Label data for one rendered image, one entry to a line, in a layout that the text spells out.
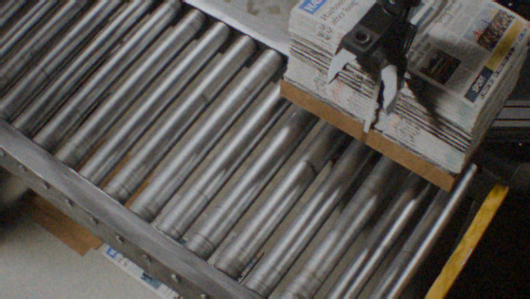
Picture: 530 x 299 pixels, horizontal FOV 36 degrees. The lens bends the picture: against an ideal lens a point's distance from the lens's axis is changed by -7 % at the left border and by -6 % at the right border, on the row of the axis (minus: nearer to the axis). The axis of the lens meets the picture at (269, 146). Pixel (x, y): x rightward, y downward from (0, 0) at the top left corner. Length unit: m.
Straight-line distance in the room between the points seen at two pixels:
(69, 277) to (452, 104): 1.35
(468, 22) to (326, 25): 0.27
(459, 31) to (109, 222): 0.72
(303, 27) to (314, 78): 0.11
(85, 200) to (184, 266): 0.23
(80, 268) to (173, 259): 0.94
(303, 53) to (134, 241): 0.45
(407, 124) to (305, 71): 0.21
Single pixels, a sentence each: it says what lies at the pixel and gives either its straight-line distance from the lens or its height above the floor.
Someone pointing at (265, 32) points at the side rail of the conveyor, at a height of 0.80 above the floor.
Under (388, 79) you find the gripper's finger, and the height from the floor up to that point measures 1.07.
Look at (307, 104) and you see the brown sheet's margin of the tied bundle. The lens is 1.61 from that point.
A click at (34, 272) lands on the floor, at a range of 2.45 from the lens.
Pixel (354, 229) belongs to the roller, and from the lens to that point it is 1.55.
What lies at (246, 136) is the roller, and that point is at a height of 0.80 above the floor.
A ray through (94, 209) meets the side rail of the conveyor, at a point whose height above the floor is 0.80.
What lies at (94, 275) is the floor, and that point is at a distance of 2.41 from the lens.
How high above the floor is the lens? 2.18
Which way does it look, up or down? 58 degrees down
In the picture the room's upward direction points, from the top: straight up
